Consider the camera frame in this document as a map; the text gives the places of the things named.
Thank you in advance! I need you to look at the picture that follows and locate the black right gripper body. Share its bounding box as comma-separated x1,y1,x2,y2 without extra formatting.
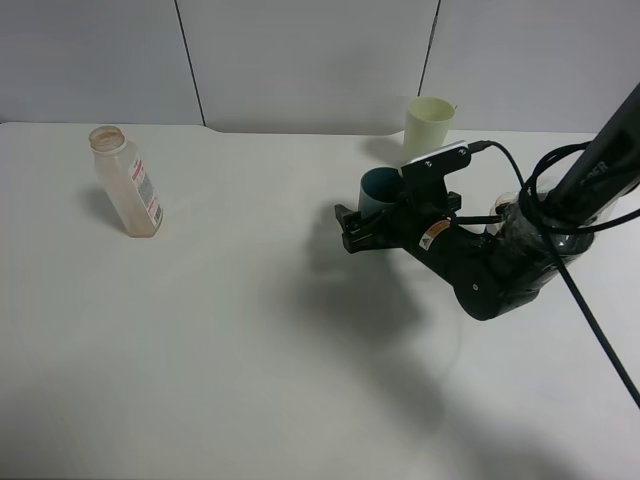
384,197,488,285

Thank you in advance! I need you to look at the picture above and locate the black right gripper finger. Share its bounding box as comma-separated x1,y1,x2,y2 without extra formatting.
447,191,462,213
334,204,400,253

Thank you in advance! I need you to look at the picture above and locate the teal plastic cup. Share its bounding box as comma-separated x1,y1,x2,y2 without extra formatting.
358,167,404,218

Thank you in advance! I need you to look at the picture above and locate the clear plastic drink bottle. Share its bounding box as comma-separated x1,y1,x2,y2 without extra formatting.
88,125,163,238

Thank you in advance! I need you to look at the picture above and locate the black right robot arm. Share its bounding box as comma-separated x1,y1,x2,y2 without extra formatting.
334,90,639,321

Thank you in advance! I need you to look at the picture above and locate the blue sleeved clear cup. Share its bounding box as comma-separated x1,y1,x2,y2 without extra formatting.
484,192,528,241

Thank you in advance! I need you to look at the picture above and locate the pale yellow plastic cup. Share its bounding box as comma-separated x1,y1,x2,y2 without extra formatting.
402,97,456,161

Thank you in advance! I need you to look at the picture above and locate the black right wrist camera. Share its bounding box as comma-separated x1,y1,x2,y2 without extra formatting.
400,141,471,210

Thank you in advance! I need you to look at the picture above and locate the black right camera cable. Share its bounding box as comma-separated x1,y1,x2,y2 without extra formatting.
452,140,640,409

